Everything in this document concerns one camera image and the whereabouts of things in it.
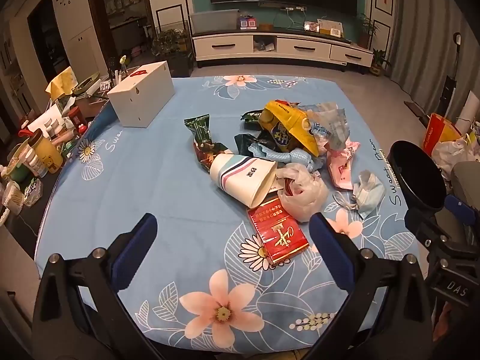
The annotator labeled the red cigarette carton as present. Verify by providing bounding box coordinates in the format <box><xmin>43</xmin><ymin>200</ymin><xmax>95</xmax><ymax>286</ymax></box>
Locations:
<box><xmin>247</xmin><ymin>197</ymin><xmax>309</xmax><ymax>267</ymax></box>

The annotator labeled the white plastic bag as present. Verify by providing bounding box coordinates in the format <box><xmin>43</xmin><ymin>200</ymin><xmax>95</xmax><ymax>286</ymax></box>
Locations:
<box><xmin>276</xmin><ymin>163</ymin><xmax>329</xmax><ymax>223</ymax></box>

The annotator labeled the face mask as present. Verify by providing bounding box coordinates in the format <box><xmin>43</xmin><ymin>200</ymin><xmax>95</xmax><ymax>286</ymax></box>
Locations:
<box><xmin>352</xmin><ymin>170</ymin><xmax>386</xmax><ymax>219</ymax></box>

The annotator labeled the pink snack wrapper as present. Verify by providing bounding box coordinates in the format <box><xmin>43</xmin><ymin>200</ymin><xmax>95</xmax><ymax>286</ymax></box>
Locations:
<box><xmin>327</xmin><ymin>138</ymin><xmax>360</xmax><ymax>190</ymax></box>

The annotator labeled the blue knotted cloth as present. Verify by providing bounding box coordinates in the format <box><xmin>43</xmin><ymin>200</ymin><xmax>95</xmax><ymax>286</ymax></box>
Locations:
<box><xmin>248</xmin><ymin>143</ymin><xmax>326</xmax><ymax>172</ymax></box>

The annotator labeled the white striped paper cup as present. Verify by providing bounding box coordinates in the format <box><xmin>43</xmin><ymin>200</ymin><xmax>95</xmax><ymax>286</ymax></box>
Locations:
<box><xmin>210</xmin><ymin>154</ymin><xmax>278</xmax><ymax>209</ymax></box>

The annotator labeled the green red snack wrapper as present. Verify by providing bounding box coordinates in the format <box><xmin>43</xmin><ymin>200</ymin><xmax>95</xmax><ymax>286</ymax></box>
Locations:
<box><xmin>184</xmin><ymin>114</ymin><xmax>230</xmax><ymax>172</ymax></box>

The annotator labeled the clear plastic bread bag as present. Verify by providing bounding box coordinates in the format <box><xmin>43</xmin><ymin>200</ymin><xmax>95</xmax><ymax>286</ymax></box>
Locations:
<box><xmin>298</xmin><ymin>102</ymin><xmax>350</xmax><ymax>154</ymax></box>

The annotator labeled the yellow chip bag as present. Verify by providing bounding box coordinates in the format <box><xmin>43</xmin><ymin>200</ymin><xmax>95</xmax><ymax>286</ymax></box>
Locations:
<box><xmin>259</xmin><ymin>100</ymin><xmax>320</xmax><ymax>157</ymax></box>

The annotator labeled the green foil snack bag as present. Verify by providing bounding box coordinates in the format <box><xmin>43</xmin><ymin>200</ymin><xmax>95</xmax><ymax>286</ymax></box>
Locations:
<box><xmin>241</xmin><ymin>110</ymin><xmax>263</xmax><ymax>125</ymax></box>

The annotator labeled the dark green snack bag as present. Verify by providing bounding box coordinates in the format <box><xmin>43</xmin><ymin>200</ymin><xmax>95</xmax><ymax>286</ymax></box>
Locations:
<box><xmin>234</xmin><ymin>131</ymin><xmax>277</xmax><ymax>156</ymax></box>

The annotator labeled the black trash bin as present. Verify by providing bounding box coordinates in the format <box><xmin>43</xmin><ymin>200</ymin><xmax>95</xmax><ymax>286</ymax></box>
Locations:
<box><xmin>387</xmin><ymin>141</ymin><xmax>447</xmax><ymax>213</ymax></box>

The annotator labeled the grey sofa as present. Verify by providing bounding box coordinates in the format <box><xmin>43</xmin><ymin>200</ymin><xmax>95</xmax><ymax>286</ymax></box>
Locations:
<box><xmin>451</xmin><ymin>161</ymin><xmax>480</xmax><ymax>210</ymax></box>

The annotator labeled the blue floral tablecloth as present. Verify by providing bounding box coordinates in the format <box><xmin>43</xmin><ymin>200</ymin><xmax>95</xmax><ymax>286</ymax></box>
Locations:
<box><xmin>34</xmin><ymin>76</ymin><xmax>418</xmax><ymax>354</ymax></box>

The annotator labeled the white plastic sack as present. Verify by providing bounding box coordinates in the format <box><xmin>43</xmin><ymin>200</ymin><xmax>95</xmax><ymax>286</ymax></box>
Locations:
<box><xmin>431</xmin><ymin>136</ymin><xmax>479</xmax><ymax>179</ymax></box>

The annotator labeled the red yellow shopping bag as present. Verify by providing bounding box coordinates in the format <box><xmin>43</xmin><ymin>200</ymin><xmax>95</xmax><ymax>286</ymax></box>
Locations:
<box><xmin>422</xmin><ymin>113</ymin><xmax>461</xmax><ymax>156</ymax></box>

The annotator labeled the yellow lidded jar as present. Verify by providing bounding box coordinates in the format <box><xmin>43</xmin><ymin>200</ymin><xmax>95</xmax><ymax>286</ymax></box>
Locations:
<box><xmin>28</xmin><ymin>128</ymin><xmax>64</xmax><ymax>174</ymax></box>

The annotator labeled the white paper roll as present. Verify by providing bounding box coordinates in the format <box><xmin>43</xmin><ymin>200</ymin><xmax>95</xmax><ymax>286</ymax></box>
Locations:
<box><xmin>458</xmin><ymin>91</ymin><xmax>480</xmax><ymax>123</ymax></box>

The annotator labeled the red lidded jar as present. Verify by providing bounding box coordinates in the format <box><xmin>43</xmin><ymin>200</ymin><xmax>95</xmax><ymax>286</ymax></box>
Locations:
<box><xmin>67</xmin><ymin>106</ymin><xmax>88</xmax><ymax>131</ymax></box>

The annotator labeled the white storage box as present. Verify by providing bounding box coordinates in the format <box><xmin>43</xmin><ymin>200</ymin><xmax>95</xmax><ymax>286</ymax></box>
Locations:
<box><xmin>107</xmin><ymin>61</ymin><xmax>175</xmax><ymax>128</ymax></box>

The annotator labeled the upright vacuum cleaner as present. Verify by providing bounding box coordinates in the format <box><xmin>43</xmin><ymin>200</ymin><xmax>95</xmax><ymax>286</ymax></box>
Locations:
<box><xmin>437</xmin><ymin>32</ymin><xmax>461</xmax><ymax>116</ymax></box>

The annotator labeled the potted plant by curtain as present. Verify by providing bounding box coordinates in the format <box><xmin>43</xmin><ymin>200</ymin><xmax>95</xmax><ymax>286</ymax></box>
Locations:
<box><xmin>369</xmin><ymin>49</ymin><xmax>391</xmax><ymax>77</ymax></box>

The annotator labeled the leafy plant near door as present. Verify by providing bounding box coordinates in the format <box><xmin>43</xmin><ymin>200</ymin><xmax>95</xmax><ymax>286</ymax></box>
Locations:
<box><xmin>151</xmin><ymin>28</ymin><xmax>194</xmax><ymax>78</ymax></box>

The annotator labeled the white tv cabinet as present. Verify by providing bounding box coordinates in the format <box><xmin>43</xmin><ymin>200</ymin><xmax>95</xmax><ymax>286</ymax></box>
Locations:
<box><xmin>193</xmin><ymin>30</ymin><xmax>374</xmax><ymax>68</ymax></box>

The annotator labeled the potted plant on cabinet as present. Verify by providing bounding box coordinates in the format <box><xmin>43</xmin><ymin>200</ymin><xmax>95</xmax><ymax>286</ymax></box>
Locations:
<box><xmin>356</xmin><ymin>13</ymin><xmax>378</xmax><ymax>49</ymax></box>

